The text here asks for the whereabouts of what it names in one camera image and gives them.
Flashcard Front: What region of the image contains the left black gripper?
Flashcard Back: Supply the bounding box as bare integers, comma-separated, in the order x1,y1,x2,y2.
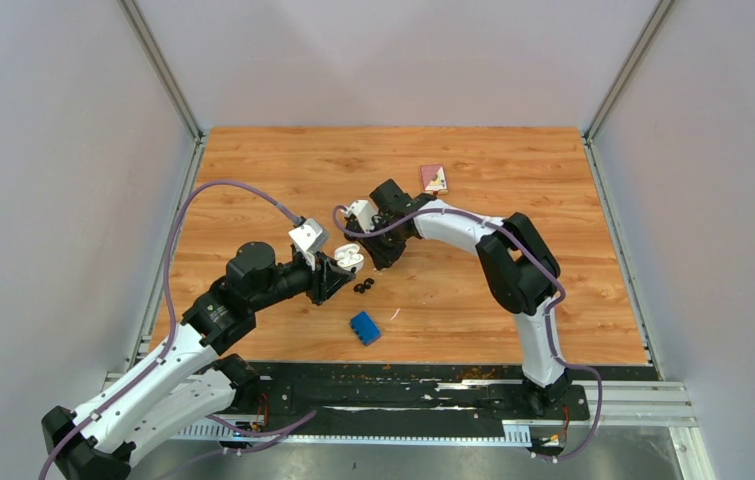
250,250,357,313

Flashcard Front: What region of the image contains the white earbud charging case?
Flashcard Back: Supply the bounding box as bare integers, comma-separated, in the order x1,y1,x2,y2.
333,243,365,273

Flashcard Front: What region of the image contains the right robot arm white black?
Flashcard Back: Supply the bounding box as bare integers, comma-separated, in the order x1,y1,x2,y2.
333,179,571,418

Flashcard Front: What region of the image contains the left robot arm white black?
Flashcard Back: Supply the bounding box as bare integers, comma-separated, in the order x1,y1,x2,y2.
41,242,364,479

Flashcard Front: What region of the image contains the black earbuds pair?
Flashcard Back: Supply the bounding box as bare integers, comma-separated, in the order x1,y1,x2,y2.
353,278,375,294

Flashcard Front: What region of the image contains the blue toy brick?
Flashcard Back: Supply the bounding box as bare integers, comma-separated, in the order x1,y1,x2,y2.
349,311,382,346

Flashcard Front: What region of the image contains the red white card box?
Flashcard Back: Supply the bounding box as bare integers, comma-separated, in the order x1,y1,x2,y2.
419,164,449,195

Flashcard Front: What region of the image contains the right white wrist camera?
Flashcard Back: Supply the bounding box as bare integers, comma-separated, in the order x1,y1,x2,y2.
344,200,378,232

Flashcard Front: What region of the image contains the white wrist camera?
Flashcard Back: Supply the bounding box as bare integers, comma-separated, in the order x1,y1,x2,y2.
344,200,378,232
288,218,329,271

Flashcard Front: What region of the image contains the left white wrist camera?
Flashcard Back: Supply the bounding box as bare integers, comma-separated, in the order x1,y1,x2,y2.
288,218,329,271

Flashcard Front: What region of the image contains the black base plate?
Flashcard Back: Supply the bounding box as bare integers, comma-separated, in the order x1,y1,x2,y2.
223,362,590,435

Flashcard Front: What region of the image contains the slotted white cable duct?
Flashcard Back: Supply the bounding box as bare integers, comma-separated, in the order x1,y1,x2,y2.
172,420,532,448

